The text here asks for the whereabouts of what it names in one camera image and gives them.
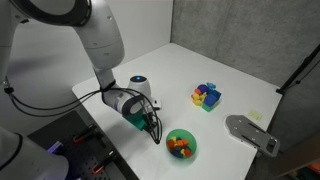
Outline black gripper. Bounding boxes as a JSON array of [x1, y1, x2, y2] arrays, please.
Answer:
[[143, 111, 161, 133]]

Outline dark blue block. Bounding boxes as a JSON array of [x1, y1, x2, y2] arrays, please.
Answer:
[[171, 149, 184, 159]]

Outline green bowl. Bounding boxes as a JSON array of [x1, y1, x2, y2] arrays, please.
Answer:
[[165, 128, 198, 160]]

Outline large green block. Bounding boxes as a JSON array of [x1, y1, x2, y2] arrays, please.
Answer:
[[201, 99, 222, 113]]

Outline large blue block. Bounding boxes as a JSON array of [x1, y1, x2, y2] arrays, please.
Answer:
[[203, 93, 219, 108]]

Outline yellow toy figure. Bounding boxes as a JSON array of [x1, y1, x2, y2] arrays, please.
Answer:
[[191, 92, 208, 107]]

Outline purple ball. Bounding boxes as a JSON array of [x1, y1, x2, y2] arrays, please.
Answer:
[[197, 83, 211, 95]]

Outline orange black clamp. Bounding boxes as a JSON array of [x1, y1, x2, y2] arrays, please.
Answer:
[[90, 151, 118, 176], [72, 123, 100, 145]]

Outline black perforated board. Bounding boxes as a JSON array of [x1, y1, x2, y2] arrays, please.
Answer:
[[27, 109, 138, 180]]

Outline purple lit device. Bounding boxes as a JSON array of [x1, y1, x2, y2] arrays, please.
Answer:
[[46, 140, 64, 155]]

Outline grey metal plate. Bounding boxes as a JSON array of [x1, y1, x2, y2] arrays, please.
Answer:
[[224, 114, 282, 158]]

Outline yellow sticky note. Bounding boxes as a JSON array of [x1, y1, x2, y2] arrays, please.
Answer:
[[247, 109, 264, 122]]

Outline black stand pole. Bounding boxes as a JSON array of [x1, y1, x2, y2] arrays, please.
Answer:
[[275, 43, 320, 96]]

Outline black cable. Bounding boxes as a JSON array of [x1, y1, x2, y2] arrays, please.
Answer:
[[3, 78, 164, 145], [4, 87, 163, 144]]

